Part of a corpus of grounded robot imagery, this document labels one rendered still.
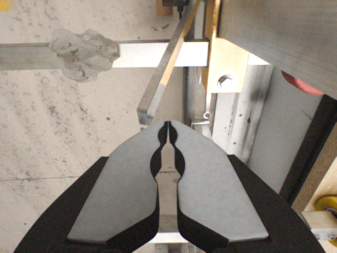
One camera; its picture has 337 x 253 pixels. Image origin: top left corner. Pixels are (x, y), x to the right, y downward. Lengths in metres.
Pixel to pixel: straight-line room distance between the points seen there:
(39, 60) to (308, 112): 0.47
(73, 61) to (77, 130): 1.22
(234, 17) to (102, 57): 0.16
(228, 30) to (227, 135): 0.46
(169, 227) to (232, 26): 0.28
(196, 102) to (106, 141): 1.08
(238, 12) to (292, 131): 0.36
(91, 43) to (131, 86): 0.95
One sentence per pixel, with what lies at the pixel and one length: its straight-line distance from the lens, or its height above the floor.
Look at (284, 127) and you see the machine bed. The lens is 0.53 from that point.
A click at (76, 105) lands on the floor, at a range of 1.37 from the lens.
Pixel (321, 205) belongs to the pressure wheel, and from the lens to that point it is 0.45.
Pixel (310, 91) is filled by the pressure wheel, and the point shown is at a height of 0.91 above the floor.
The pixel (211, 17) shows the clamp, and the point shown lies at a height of 0.86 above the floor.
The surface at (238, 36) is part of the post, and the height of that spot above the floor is 0.94.
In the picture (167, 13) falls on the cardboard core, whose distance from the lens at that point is 1.04.
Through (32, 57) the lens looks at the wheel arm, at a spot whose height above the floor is 0.86.
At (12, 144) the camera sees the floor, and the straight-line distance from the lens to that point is 1.83.
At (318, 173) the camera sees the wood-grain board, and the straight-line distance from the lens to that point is 0.42.
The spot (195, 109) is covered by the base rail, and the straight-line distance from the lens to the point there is 0.47.
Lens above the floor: 1.11
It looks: 58 degrees down
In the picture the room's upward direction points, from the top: 180 degrees clockwise
